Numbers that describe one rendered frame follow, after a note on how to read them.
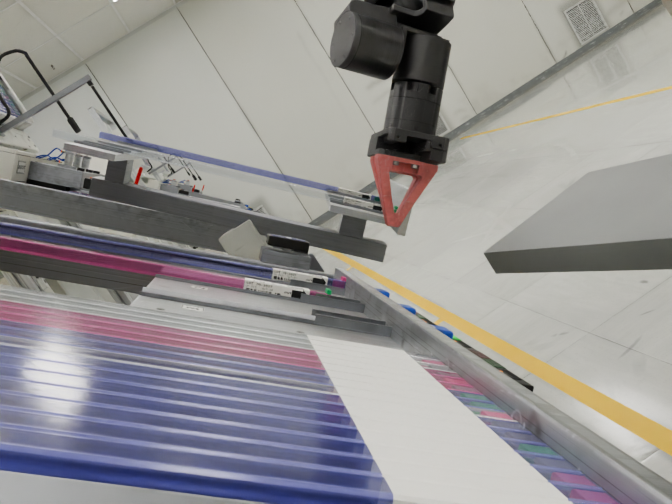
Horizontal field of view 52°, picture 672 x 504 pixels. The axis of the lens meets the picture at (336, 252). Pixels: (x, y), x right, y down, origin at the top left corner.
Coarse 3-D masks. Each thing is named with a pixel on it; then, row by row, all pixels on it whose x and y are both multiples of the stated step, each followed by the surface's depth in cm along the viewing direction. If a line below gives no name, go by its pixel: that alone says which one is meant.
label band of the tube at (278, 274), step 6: (276, 270) 74; (282, 270) 74; (288, 270) 75; (276, 276) 74; (282, 276) 74; (288, 276) 74; (294, 276) 74; (300, 276) 75; (306, 276) 75; (312, 276) 75; (318, 276) 75; (324, 276) 76; (312, 282) 75; (318, 282) 75; (324, 282) 75
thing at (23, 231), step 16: (0, 224) 70; (16, 224) 71; (48, 240) 70; (64, 240) 71; (80, 240) 71; (96, 240) 71; (112, 240) 72; (144, 256) 72; (160, 256) 72; (176, 256) 72; (192, 256) 73; (240, 272) 74; (256, 272) 74; (272, 272) 74
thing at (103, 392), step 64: (0, 320) 30; (64, 320) 33; (128, 320) 35; (192, 320) 39; (0, 384) 22; (64, 384) 23; (128, 384) 25; (192, 384) 26; (256, 384) 28; (320, 384) 30; (384, 384) 32; (448, 384) 35; (0, 448) 17; (64, 448) 18; (128, 448) 19; (192, 448) 20; (256, 448) 21; (320, 448) 22; (384, 448) 23; (448, 448) 24; (512, 448) 26
